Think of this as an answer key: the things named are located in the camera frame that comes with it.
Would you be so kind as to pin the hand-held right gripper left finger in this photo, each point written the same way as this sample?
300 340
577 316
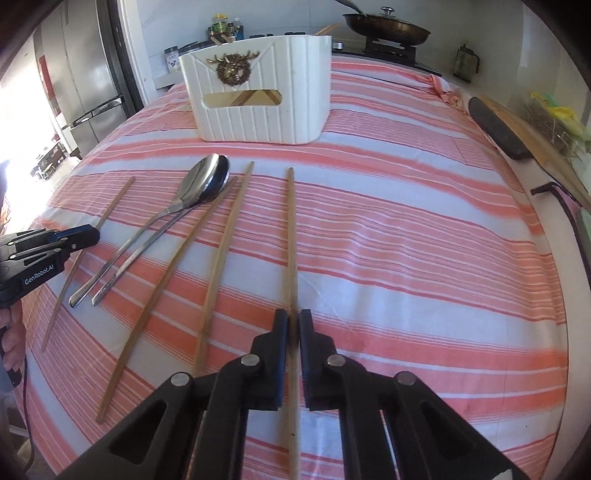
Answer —
277 350

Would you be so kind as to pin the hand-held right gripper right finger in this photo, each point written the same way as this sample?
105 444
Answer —
308 350

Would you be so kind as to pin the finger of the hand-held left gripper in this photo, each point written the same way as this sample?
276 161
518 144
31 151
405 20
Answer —
46 256
78 233

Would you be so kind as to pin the white ribbed utensil container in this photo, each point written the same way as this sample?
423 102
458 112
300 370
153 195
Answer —
263 92

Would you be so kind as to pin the person's left hand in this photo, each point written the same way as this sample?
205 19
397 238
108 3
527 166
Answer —
9 337

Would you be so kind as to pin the small low table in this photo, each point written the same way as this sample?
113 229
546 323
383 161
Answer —
46 161

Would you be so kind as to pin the two metal spoons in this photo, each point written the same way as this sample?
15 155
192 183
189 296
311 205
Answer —
201 182

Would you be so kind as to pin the pink striped cloth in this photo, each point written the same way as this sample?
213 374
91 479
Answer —
392 240

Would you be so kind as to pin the dark metal spoon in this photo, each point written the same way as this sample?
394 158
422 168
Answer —
221 177

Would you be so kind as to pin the grey refrigerator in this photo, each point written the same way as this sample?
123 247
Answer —
78 69

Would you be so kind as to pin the spice jar with label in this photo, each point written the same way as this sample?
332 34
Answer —
171 57

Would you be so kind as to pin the bottle with yellow cap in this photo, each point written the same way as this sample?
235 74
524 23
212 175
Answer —
220 21

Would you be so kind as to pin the dark sauce bottle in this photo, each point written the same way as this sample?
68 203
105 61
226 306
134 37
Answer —
237 28

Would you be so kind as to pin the black oblong block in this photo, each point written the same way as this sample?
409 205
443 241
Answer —
498 127

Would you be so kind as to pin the black gas cooktop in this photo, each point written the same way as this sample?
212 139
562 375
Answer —
392 53

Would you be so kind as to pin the wooden cutting board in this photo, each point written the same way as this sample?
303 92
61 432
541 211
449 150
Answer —
554 152

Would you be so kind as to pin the dark glass jar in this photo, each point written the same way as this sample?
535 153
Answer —
466 62

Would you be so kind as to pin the wok with glass lid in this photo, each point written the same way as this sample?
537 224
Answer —
388 25

